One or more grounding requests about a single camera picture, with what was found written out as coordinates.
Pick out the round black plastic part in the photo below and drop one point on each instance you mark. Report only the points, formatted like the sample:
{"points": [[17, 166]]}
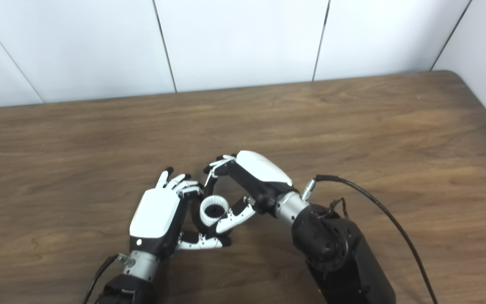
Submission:
{"points": [[214, 210]]}

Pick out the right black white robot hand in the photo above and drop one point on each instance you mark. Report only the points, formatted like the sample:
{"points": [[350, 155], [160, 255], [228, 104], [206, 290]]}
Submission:
{"points": [[262, 173]]}

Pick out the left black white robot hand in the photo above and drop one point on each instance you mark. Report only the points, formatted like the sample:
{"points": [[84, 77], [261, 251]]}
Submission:
{"points": [[154, 215]]}

